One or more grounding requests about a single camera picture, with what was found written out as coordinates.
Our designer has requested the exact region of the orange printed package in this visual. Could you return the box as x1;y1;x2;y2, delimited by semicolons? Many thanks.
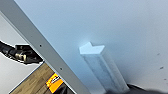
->
45;72;65;91

